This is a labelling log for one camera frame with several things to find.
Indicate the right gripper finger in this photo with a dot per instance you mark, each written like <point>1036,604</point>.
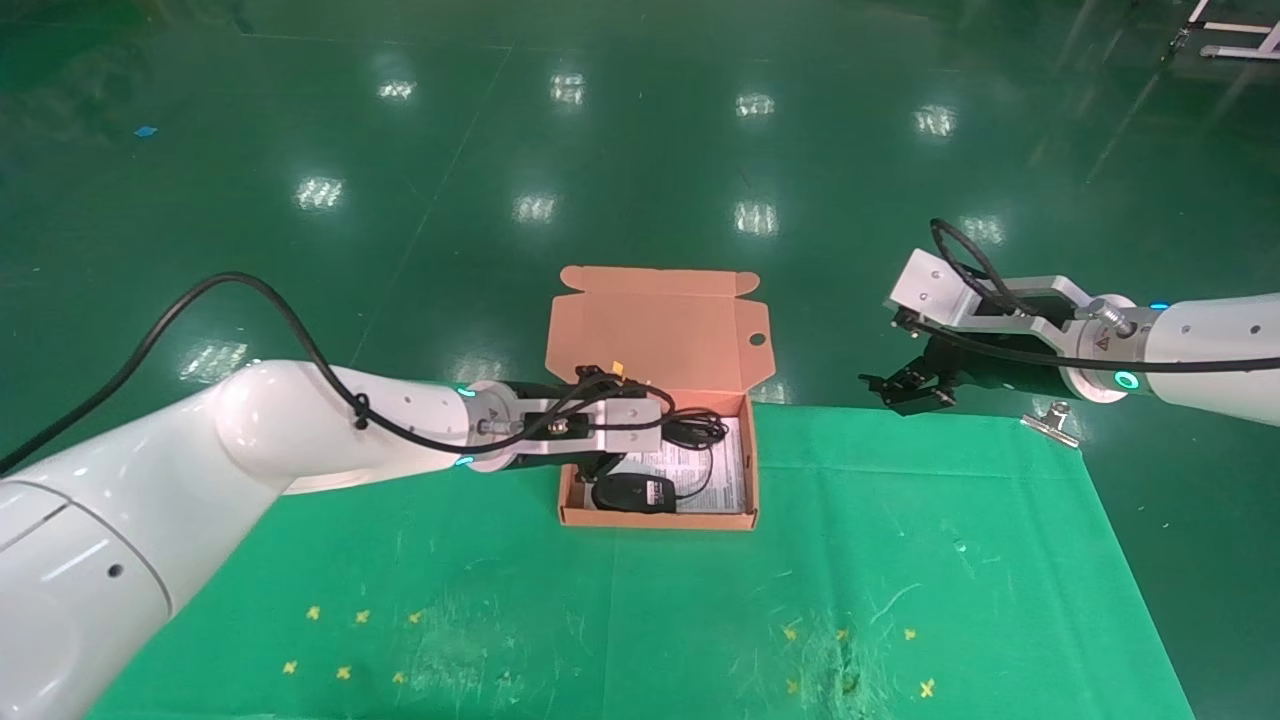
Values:
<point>905,380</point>
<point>925,400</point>

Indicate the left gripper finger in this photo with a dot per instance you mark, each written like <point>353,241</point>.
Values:
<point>612,468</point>
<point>680,433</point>

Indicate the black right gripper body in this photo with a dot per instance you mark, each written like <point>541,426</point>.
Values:
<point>1000,365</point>

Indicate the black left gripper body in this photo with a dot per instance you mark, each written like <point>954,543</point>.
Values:
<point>560,466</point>

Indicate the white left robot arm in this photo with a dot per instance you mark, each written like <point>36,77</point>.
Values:
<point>200,480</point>

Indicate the orange cardboard box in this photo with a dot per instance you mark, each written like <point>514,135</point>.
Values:
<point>655,335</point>

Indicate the white printed paper leaflet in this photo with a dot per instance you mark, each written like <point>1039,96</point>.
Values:
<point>730,470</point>

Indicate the metal binder clip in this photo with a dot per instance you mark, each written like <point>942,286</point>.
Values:
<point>1050,424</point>

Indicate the green table mat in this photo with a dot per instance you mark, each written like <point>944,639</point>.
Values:
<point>560,610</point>

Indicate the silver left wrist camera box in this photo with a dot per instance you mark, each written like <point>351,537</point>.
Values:
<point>625,430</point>

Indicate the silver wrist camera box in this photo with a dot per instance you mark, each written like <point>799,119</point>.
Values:
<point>625,430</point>
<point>935,290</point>

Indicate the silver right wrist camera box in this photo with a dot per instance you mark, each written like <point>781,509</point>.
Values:
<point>935,290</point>

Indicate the white metal frame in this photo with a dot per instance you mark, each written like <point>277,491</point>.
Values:
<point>1235,52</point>

